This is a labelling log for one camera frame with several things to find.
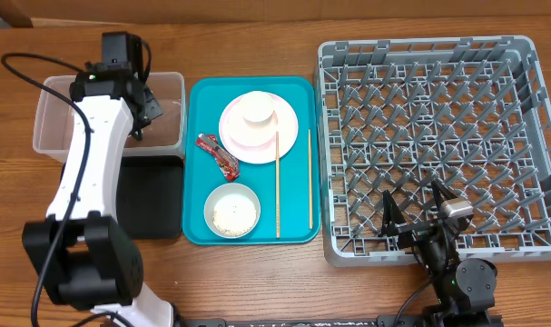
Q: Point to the clear plastic bin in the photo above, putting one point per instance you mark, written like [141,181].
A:
[54,119]

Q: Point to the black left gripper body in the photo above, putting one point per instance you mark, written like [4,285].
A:
[147,114]

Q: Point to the grey dishwasher rack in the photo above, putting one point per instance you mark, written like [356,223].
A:
[396,115]

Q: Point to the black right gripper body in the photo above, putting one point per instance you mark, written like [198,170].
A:
[433,253]

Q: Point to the small pink plate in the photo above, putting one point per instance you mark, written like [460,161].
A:
[247,133]

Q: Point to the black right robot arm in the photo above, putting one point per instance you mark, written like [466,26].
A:
[464,287]

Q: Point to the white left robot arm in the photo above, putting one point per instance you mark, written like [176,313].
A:
[82,257]

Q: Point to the red snack wrapper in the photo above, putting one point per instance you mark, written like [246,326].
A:
[228,164]

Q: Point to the black tray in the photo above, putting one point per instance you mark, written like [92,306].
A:
[133,198]

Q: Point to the grey bowl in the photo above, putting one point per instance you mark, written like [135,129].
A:
[228,189]

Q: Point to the white cup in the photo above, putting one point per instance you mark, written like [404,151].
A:
[256,107]

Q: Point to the white rice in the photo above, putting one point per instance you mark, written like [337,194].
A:
[234,215]

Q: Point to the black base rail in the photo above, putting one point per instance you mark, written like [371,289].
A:
[347,322]

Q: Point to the wooden chopstick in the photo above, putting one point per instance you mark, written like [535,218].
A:
[277,184]
[310,192]

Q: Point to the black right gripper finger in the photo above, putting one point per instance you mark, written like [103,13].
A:
[393,218]
[441,193]

